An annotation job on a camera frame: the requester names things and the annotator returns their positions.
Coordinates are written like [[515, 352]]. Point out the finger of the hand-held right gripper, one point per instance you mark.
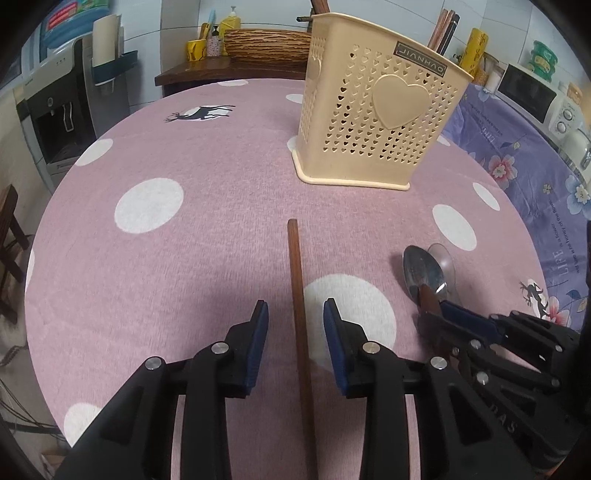
[[471, 321], [443, 330]]

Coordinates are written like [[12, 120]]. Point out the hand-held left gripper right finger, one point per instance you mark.
[[334, 350]]

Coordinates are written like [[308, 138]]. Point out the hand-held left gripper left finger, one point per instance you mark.
[[256, 346]]

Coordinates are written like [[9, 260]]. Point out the grey spoon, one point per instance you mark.
[[445, 263]]

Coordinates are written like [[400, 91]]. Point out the brown wooden chopstick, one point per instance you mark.
[[298, 286], [444, 30], [436, 30]]

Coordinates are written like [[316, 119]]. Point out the beige perforated utensil holder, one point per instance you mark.
[[351, 124]]

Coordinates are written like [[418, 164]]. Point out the dark chopstick with gold tip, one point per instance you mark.
[[452, 37]]

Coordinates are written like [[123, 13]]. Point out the pink polka-dot tablecloth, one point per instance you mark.
[[184, 277]]

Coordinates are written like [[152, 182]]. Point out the purple floral cloth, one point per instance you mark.
[[531, 194]]

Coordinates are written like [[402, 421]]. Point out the white microwave oven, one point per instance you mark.
[[526, 92]]

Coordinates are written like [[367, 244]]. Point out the yellow printed roll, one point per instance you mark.
[[475, 50]]

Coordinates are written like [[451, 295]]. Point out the stack of green bowls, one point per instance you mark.
[[543, 57]]

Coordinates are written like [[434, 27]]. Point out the dark wooden stool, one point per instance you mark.
[[11, 221]]

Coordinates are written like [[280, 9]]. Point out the dark wooden counter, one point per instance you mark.
[[207, 74]]

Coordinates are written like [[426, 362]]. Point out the yellow mug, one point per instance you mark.
[[196, 50]]

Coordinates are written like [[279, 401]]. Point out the grey water dispenser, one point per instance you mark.
[[55, 120]]

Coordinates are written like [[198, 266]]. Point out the woven basket basin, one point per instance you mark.
[[265, 44]]

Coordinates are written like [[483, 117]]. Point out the floral print cup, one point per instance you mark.
[[213, 45]]

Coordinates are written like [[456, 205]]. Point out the blue cup holder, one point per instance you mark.
[[113, 69]]

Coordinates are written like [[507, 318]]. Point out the yellow soap pump bottle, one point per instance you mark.
[[231, 21]]

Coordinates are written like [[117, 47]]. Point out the blue toothbrush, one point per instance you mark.
[[210, 21]]

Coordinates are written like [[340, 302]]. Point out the white paper cup stack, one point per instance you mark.
[[107, 37]]

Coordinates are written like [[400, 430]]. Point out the bronze faucet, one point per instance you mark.
[[319, 5]]

